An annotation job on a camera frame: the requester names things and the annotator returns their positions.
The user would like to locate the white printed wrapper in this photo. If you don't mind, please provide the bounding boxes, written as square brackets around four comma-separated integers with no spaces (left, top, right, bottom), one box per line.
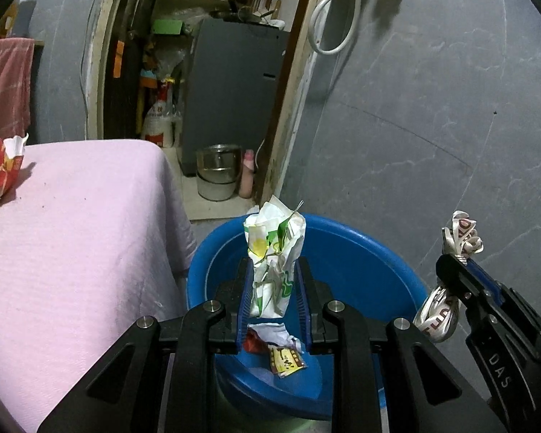
[414,210,484,342]

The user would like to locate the white paper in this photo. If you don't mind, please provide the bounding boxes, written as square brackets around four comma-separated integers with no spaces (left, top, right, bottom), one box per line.
[252,322,305,353]

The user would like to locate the small red wrapper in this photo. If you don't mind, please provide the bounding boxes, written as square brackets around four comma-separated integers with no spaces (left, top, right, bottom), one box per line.
[245,330,271,353]

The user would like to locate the stainless steel bucket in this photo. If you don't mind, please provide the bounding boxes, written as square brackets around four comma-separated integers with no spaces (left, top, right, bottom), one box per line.
[195,144,243,201]

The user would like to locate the red crumpled paper carton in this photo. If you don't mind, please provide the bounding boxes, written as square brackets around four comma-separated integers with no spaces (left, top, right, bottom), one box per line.
[0,134,30,214]

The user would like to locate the black frying pan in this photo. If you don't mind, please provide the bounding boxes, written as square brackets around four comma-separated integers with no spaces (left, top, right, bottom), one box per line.
[223,5,264,24]

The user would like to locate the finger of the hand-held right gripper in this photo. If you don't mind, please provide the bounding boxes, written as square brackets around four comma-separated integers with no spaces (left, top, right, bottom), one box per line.
[466,259,508,298]
[435,255,501,321]

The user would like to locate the pink bottle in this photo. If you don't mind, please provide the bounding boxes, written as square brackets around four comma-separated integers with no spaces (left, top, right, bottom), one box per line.
[239,149,256,199]

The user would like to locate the wooden door frame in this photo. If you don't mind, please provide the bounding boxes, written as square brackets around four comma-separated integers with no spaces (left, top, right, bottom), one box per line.
[83,0,330,208]

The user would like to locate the blue plastic basin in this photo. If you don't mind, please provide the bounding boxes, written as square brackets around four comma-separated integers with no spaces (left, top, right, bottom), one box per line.
[187,213,429,421]

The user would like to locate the green white packet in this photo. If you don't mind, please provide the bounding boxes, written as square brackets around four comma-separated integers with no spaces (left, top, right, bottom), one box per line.
[243,195,307,319]

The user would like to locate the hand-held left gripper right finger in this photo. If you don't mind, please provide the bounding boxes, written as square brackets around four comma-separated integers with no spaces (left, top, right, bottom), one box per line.
[295,256,508,433]

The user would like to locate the pink plaid towel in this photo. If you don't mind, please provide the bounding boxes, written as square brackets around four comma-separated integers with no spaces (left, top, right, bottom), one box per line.
[0,37,36,154]

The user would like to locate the yellow brown packet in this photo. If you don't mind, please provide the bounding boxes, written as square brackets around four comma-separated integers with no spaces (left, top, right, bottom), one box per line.
[268,345,307,377]

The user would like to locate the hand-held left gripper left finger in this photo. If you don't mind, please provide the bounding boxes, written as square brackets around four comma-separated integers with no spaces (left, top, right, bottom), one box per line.
[38,256,254,433]

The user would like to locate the green box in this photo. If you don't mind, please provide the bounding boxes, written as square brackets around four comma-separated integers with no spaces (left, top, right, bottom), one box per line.
[152,19,183,35]

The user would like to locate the pink floral tablecloth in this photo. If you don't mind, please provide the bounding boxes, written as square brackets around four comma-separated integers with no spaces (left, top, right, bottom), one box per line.
[0,140,198,433]

